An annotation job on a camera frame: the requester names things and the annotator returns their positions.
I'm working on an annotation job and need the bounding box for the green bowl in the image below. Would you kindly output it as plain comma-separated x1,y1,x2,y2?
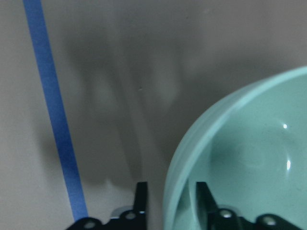
163,67,307,230

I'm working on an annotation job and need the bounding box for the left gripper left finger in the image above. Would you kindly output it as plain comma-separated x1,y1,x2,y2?
110,182,148,230

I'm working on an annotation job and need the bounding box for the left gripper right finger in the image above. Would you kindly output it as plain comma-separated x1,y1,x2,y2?
196,182,240,230

